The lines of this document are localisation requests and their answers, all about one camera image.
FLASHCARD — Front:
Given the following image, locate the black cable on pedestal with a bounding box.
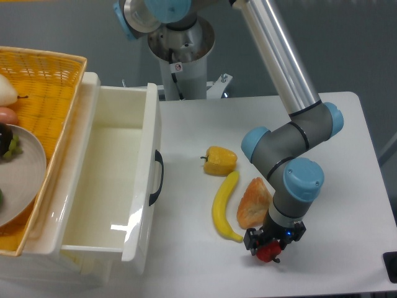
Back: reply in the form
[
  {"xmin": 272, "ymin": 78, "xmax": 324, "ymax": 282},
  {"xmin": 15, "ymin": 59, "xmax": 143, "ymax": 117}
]
[{"xmin": 168, "ymin": 48, "xmax": 186, "ymax": 101}]

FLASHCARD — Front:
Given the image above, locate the red toy pepper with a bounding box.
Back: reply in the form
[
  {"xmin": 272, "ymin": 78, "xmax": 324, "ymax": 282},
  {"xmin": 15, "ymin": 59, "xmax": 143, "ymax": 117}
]
[{"xmin": 256, "ymin": 240, "xmax": 282, "ymax": 263}]

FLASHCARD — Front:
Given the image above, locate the pink toy sausage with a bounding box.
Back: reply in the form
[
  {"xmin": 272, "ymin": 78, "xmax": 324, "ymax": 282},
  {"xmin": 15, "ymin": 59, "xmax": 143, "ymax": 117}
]
[{"xmin": 0, "ymin": 107, "xmax": 19, "ymax": 125}]

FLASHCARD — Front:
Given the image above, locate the metal bracket with bolts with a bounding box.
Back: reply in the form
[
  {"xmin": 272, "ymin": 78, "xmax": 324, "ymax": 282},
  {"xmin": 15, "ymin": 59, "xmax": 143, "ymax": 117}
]
[{"xmin": 207, "ymin": 73, "xmax": 233, "ymax": 100}]

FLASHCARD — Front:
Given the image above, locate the yellow toy pepper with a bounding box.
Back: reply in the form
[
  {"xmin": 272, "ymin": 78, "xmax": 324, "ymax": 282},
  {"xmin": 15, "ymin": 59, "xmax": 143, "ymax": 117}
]
[{"xmin": 200, "ymin": 146, "xmax": 238, "ymax": 176}]

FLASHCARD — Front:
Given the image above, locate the black drawer handle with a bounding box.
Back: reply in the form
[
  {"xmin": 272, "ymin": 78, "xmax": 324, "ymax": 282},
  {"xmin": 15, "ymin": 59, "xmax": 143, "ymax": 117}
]
[{"xmin": 149, "ymin": 150, "xmax": 164, "ymax": 206}]

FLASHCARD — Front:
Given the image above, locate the white drawer cabinet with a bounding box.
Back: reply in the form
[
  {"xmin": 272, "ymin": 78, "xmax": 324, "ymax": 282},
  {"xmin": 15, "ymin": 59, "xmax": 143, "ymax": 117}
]
[{"xmin": 1, "ymin": 73, "xmax": 144, "ymax": 283}]

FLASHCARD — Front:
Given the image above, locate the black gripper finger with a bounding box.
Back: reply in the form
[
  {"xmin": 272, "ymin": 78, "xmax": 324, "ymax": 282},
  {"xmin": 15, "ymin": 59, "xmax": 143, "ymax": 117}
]
[
  {"xmin": 243, "ymin": 228, "xmax": 264, "ymax": 256},
  {"xmin": 279, "ymin": 221, "xmax": 306, "ymax": 250}
]

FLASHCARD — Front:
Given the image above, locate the toy bread croissant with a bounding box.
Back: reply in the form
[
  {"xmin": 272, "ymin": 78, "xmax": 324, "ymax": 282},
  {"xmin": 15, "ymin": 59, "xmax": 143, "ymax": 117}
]
[{"xmin": 236, "ymin": 177, "xmax": 273, "ymax": 229}]

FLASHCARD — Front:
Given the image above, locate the white open plastic drawer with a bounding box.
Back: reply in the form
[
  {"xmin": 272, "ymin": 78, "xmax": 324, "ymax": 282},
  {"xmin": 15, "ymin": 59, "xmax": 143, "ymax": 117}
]
[{"xmin": 62, "ymin": 83, "xmax": 161, "ymax": 271}]

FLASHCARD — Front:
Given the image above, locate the white toy pear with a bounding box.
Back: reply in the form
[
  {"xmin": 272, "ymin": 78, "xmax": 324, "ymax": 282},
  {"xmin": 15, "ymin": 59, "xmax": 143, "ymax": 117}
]
[{"xmin": 0, "ymin": 75, "xmax": 28, "ymax": 107}]

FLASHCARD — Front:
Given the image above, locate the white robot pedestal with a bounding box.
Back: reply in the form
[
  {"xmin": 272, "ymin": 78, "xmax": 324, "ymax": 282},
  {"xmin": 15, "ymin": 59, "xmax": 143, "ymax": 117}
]
[{"xmin": 148, "ymin": 13, "xmax": 215, "ymax": 101}]

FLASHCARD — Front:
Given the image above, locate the black object at table edge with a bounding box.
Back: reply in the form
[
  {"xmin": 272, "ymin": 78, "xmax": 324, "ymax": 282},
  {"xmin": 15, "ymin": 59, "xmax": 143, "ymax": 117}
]
[{"xmin": 383, "ymin": 251, "xmax": 397, "ymax": 284}]

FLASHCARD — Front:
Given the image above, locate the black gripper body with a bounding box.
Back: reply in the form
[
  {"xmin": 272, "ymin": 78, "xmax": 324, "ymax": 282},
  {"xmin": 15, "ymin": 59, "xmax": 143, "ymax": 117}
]
[{"xmin": 261, "ymin": 212, "xmax": 294, "ymax": 246}]

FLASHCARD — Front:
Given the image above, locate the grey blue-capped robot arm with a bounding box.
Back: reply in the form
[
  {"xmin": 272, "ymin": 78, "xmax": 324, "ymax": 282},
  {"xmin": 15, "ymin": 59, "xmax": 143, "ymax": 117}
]
[{"xmin": 113, "ymin": 1, "xmax": 344, "ymax": 261}]

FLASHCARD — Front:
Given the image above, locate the yellow toy banana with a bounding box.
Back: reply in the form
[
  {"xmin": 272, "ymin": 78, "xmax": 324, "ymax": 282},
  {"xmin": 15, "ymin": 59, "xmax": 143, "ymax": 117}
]
[{"xmin": 212, "ymin": 171, "xmax": 243, "ymax": 243}]

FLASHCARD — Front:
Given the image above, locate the yellow woven basket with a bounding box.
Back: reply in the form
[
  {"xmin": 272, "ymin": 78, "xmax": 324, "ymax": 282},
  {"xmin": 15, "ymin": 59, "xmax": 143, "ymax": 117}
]
[{"xmin": 1, "ymin": 46, "xmax": 87, "ymax": 257}]

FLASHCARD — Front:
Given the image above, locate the grey round plate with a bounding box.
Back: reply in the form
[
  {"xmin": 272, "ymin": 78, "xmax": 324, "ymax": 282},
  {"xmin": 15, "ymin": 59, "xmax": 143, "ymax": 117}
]
[{"xmin": 1, "ymin": 125, "xmax": 47, "ymax": 226}]

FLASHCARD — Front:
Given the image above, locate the dark purple toy mangosteen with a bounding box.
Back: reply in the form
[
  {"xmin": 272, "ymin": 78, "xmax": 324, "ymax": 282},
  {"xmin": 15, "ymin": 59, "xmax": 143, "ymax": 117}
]
[{"xmin": 0, "ymin": 123, "xmax": 23, "ymax": 160}]

